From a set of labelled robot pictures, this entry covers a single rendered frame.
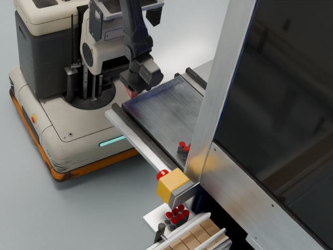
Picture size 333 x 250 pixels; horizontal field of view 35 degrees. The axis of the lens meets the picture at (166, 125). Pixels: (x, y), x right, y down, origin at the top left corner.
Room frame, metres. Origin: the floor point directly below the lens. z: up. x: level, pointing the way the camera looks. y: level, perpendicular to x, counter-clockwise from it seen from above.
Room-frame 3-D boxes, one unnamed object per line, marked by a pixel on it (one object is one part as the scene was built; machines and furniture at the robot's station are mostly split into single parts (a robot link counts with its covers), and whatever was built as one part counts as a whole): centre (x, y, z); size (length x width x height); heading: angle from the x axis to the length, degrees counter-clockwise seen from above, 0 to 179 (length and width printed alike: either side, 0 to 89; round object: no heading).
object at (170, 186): (0.89, -0.06, 0.99); 0.08 x 0.07 x 0.07; 48
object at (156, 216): (0.85, -0.08, 0.87); 0.14 x 0.13 x 0.02; 48
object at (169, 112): (1.23, -0.05, 0.90); 0.34 x 0.26 x 0.04; 48
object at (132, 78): (1.29, 0.13, 1.01); 0.10 x 0.07 x 0.07; 48
